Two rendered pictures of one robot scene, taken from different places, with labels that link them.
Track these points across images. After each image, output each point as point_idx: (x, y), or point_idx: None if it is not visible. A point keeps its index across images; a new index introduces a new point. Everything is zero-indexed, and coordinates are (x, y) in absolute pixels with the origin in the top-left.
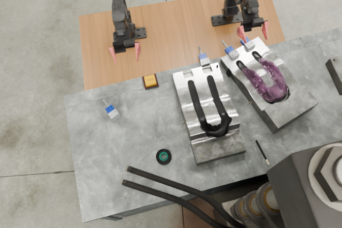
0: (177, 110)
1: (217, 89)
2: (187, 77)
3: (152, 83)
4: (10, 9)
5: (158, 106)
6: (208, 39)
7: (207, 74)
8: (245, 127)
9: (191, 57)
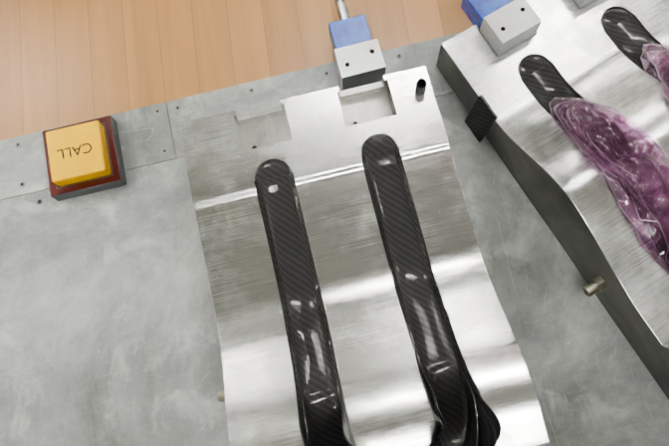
0: (212, 311)
1: (418, 218)
2: (260, 140)
3: (85, 167)
4: None
5: (113, 289)
6: None
7: (368, 128)
8: (558, 417)
9: (295, 38)
